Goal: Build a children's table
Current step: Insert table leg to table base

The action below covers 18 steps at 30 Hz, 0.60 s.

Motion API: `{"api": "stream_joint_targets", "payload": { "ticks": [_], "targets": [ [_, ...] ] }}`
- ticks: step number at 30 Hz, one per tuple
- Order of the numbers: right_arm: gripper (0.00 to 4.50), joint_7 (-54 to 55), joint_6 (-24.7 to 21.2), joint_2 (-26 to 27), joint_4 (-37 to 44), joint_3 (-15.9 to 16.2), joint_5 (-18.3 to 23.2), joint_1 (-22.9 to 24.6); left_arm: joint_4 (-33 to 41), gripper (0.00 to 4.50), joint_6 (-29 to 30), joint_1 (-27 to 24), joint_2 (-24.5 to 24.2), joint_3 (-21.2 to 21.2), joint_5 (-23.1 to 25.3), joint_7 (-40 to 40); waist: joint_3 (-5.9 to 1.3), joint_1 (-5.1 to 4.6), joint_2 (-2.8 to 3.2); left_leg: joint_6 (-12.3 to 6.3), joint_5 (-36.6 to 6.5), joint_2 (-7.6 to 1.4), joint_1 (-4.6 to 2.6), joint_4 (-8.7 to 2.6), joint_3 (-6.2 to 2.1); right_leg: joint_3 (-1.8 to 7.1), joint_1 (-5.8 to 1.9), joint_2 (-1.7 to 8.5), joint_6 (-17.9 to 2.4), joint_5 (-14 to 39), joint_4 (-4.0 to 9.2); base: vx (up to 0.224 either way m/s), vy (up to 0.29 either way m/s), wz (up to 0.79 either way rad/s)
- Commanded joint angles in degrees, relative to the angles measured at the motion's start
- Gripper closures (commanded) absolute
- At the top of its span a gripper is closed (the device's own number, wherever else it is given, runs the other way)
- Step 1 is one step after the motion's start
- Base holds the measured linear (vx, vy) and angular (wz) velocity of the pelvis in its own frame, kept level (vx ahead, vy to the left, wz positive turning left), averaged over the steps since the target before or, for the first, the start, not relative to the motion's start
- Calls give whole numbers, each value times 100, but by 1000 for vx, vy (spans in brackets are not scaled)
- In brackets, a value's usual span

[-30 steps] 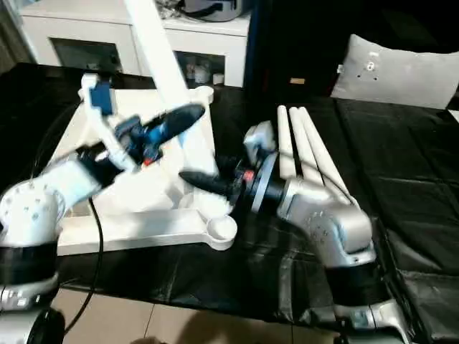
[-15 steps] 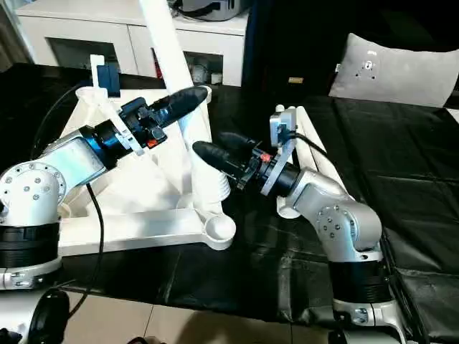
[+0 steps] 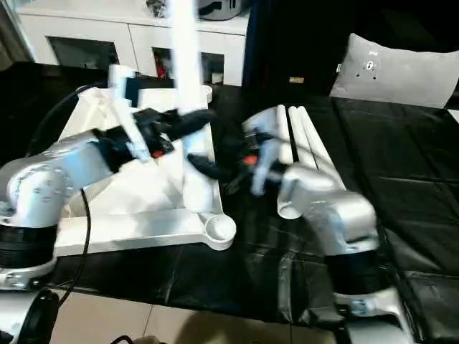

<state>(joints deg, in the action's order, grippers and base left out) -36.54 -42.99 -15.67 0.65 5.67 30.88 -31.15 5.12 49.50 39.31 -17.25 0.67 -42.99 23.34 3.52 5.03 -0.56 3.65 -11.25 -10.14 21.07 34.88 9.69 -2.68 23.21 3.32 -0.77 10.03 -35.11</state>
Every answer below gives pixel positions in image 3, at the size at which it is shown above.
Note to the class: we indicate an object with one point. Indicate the white plastic table leg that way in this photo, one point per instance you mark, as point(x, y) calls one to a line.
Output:
point(188, 71)
point(315, 136)
point(305, 139)
point(291, 211)

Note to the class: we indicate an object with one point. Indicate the white plastic table top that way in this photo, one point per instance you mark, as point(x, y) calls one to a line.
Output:
point(143, 215)

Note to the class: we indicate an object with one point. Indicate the small brown tag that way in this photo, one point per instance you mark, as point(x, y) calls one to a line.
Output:
point(297, 79)

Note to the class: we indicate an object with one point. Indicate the grey pot on cabinet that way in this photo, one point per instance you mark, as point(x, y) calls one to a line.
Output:
point(222, 7)

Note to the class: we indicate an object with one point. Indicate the white glass-door cabinet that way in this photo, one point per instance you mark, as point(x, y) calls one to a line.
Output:
point(89, 32)

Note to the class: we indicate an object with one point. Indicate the black table mat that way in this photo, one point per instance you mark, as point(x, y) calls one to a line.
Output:
point(394, 172)

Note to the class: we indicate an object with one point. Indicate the grey pillow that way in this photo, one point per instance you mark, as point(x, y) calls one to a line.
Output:
point(394, 71)

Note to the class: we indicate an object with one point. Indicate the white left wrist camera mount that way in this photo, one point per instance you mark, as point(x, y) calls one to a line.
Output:
point(125, 107)

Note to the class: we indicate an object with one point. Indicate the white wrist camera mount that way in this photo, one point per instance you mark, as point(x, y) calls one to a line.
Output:
point(265, 136)
point(125, 107)

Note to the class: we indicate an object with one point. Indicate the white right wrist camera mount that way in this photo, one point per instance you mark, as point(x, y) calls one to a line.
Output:
point(265, 136)

